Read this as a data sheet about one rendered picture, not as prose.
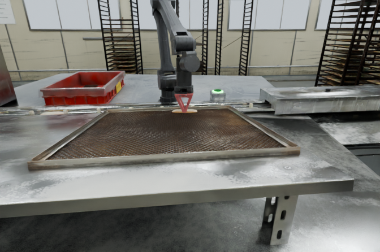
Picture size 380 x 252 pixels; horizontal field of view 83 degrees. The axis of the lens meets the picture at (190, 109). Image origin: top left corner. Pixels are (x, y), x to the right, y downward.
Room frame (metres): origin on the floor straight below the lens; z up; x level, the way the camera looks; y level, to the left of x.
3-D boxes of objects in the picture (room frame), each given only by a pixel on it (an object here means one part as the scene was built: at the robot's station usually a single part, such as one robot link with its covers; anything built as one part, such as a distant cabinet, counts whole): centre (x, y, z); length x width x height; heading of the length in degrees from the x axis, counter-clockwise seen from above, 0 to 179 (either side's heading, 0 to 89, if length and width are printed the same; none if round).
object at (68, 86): (1.27, 0.61, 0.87); 0.49 x 0.34 x 0.10; 4
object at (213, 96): (1.07, -0.14, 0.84); 0.08 x 0.08 x 0.11; 6
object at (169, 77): (1.07, 0.10, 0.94); 0.09 x 0.05 x 0.10; 18
